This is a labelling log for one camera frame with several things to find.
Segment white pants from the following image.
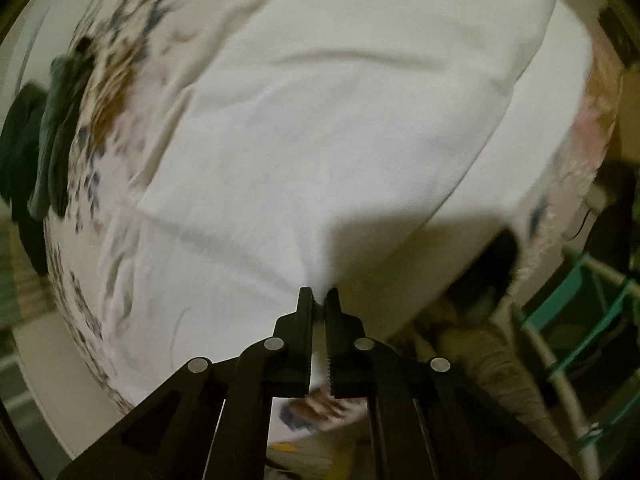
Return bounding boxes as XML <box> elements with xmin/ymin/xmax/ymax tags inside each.
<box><xmin>98</xmin><ymin>0</ymin><xmax>591</xmax><ymax>404</ymax></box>

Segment teal plastic rack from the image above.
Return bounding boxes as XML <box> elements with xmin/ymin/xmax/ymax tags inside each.
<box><xmin>514</xmin><ymin>250</ymin><xmax>639</xmax><ymax>451</ymax></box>

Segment folded blue jeans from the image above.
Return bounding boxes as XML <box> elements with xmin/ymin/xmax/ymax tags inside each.
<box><xmin>28</xmin><ymin>53</ymin><xmax>94</xmax><ymax>221</ymax></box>

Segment dark green blanket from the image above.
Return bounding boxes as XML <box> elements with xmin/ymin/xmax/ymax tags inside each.
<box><xmin>1</xmin><ymin>82</ymin><xmax>48</xmax><ymax>276</ymax></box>

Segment floral bed blanket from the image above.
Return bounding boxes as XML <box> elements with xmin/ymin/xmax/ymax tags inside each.
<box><xmin>47</xmin><ymin>0</ymin><xmax>622</xmax><ymax>411</ymax></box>

